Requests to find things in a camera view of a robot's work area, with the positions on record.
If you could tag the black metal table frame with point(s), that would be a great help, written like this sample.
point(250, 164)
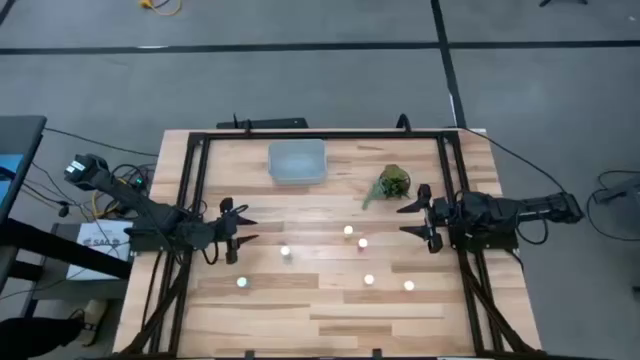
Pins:
point(320, 135)

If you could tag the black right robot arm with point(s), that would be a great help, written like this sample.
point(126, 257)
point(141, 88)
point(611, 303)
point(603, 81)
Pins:
point(500, 210)

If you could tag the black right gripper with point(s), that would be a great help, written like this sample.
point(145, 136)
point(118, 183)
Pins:
point(437, 212)

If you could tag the green potted plant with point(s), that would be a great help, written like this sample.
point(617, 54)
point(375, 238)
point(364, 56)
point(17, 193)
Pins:
point(394, 181)

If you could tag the black flat bar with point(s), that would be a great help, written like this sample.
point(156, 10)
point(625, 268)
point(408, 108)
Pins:
point(270, 123)

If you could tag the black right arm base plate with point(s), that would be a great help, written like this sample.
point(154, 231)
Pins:
point(492, 241)

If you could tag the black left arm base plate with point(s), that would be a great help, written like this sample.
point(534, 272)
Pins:
point(145, 242)

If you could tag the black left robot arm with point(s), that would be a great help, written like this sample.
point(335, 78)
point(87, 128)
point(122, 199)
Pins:
point(150, 212)

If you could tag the black desk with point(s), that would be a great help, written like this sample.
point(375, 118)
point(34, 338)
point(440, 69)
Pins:
point(22, 140)

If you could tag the person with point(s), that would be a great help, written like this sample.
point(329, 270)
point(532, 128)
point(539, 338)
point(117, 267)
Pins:
point(30, 337)

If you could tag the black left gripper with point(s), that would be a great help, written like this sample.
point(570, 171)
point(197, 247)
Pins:
point(230, 225)

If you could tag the white printed cardboard box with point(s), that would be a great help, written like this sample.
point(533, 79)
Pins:
point(102, 240)

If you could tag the clear plastic basket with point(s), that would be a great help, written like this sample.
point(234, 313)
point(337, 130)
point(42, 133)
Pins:
point(297, 162)

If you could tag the blue lit screen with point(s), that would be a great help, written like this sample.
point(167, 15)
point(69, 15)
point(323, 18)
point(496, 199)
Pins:
point(9, 172)

